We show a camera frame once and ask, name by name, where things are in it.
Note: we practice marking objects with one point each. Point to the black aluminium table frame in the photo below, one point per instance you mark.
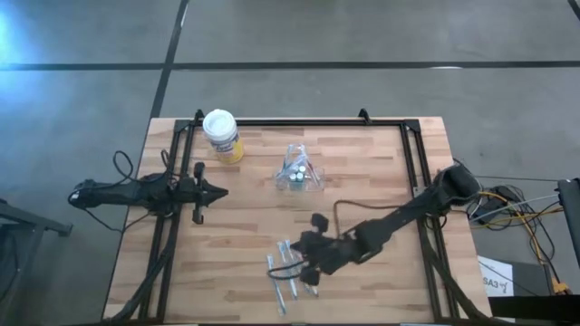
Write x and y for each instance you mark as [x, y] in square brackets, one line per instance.
[294, 122]

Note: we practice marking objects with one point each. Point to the orange white toothbrush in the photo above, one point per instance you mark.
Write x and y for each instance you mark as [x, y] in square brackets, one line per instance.
[310, 165]

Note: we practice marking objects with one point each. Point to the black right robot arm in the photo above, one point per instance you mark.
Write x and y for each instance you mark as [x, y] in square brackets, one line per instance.
[408, 213]

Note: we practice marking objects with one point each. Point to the clear acrylic organizer box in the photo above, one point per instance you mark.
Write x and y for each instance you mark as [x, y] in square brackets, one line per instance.
[319, 185]

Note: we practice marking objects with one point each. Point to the black flat panel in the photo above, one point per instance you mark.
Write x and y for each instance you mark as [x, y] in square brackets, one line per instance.
[571, 217]

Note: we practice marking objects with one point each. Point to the black flat board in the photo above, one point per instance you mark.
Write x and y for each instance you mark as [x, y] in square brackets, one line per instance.
[534, 310]

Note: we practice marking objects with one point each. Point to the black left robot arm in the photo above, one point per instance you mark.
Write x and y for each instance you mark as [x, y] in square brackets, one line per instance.
[118, 194]

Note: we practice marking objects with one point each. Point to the yellow white Lysol wipes canister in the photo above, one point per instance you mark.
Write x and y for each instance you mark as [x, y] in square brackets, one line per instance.
[219, 129]

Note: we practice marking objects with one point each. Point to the black power brick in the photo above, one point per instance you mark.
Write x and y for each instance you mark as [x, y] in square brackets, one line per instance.
[491, 208]

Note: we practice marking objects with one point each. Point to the dark metal stand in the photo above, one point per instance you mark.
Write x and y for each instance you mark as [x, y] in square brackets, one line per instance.
[31, 216]

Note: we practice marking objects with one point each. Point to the white paper label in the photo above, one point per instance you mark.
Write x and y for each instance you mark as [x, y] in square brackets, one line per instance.
[496, 280]

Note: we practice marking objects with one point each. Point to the purple white toothbrush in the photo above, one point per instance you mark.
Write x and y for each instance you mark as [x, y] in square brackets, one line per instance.
[312, 291]

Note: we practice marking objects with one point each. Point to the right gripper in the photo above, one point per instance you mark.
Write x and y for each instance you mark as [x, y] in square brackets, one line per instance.
[331, 253]

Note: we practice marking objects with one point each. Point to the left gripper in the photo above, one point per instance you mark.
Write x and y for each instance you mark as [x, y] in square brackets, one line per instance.
[199, 192]

